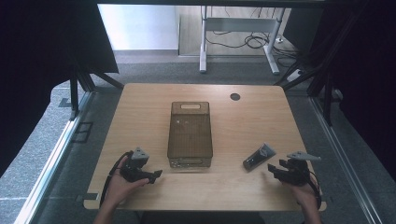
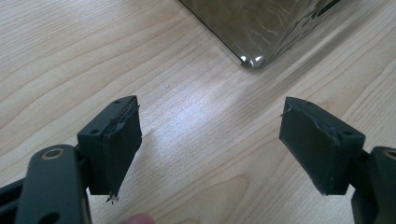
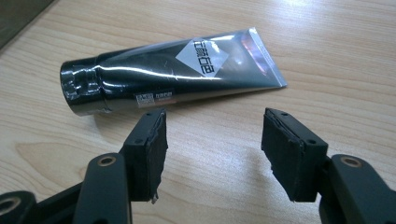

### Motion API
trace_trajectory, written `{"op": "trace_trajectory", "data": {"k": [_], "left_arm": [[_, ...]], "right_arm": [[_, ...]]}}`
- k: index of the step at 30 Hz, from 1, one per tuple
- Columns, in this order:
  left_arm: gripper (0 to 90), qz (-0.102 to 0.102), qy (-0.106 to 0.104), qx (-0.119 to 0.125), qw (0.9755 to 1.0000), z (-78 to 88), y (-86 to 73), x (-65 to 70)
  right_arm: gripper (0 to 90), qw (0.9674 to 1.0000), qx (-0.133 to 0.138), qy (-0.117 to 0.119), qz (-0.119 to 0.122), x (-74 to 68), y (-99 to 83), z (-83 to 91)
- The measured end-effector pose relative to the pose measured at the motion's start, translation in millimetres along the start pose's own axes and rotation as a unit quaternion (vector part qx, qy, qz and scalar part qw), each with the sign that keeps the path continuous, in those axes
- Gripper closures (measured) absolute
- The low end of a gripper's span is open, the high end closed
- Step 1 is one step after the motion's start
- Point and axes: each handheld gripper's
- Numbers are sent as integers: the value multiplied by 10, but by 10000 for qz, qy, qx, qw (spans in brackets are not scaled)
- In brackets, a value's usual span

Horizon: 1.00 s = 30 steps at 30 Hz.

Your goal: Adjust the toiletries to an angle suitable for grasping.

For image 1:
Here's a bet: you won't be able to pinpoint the black curtain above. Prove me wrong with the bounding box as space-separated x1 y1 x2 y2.
0 0 120 179
282 0 396 183

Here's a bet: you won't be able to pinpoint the white power strip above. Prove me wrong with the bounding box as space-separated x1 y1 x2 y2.
286 68 305 83

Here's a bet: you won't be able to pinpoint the person's right hand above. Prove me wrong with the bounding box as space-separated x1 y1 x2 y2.
282 182 319 209

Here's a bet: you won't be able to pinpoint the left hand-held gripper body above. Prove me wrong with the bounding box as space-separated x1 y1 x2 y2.
120 147 153 184

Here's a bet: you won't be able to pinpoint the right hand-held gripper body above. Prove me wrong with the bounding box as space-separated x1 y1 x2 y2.
279 150 322 188

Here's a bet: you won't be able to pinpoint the black metal stand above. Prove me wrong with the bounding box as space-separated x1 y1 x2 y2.
273 8 344 127
68 59 125 121

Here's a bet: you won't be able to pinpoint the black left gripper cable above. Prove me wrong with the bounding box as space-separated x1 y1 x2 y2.
99 150 134 207

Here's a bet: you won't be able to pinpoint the grey squeeze tube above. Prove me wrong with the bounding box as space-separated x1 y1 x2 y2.
242 142 277 172

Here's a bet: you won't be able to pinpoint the white metal desk frame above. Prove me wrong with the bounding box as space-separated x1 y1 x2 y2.
198 5 287 76

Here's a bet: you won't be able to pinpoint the black floor cables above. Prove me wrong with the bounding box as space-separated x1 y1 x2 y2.
205 7 301 68

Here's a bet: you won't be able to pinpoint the person's left hand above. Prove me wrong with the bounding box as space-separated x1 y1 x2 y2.
104 155 150 209

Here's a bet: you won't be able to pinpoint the aluminium floor rail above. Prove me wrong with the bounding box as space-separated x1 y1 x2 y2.
308 95 383 224
13 91 95 224

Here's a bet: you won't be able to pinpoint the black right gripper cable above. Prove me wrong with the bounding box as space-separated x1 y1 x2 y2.
307 170 322 210

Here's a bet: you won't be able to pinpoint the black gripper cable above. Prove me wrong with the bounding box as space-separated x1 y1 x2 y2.
99 150 134 207
307 170 322 210

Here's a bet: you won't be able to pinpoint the brown translucent plastic bin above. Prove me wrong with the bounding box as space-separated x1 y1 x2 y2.
166 101 214 170

